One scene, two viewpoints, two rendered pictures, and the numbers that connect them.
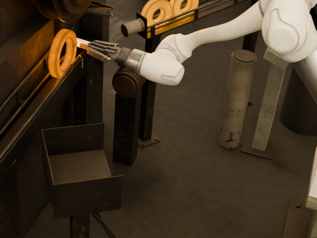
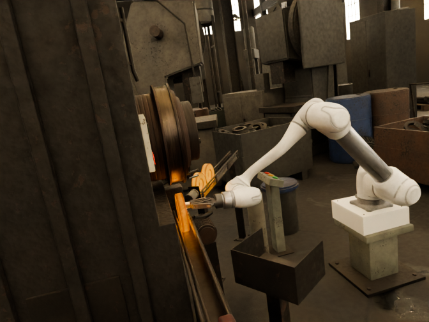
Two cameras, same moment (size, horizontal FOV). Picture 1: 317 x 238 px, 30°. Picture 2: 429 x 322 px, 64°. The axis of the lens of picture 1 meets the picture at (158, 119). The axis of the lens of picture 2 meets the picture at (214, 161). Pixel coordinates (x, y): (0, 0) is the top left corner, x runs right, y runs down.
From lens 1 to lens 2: 1.15 m
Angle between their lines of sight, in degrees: 34
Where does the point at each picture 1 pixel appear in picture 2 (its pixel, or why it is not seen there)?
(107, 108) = not seen: hidden behind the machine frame
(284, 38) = (342, 117)
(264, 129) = (281, 235)
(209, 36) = (265, 161)
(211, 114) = not seen: hidden behind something
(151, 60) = (240, 191)
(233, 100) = (259, 223)
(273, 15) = (326, 109)
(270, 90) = (275, 207)
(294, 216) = (342, 269)
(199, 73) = not seen: hidden behind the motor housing
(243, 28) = (291, 140)
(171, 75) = (257, 195)
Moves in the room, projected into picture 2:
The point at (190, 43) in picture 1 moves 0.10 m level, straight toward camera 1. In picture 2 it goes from (249, 176) to (259, 179)
